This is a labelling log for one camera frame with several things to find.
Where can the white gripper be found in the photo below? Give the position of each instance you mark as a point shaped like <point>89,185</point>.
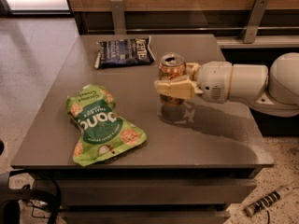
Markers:
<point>215,79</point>

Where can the orange drink can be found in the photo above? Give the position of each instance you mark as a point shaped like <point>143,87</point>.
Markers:
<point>171,65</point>

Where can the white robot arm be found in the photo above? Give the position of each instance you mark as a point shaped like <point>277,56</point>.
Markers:
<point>270,90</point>

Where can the dark blue chip bag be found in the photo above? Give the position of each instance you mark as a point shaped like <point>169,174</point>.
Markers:
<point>124,52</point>

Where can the green rice chip bag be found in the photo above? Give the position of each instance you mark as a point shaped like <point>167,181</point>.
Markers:
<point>103,133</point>

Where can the upper grey drawer front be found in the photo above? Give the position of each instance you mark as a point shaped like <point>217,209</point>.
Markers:
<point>154,192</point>

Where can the grey drawer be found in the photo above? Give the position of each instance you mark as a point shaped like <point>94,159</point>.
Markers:
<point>154,192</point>
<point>167,217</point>

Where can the white power strip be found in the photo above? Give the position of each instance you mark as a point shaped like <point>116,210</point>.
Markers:
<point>268,200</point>

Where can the lower grey drawer front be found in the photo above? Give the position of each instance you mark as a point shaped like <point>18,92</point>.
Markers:
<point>167,217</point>

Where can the black chair base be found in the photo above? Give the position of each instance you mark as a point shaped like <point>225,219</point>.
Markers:
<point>9,198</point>

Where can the left metal bracket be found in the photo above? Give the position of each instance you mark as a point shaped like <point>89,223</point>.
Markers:
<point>118,17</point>

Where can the metal bracket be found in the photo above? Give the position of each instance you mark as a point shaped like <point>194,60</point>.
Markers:
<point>255,17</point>
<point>118,17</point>

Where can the right metal bracket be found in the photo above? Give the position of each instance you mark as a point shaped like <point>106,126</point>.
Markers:
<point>255,17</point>

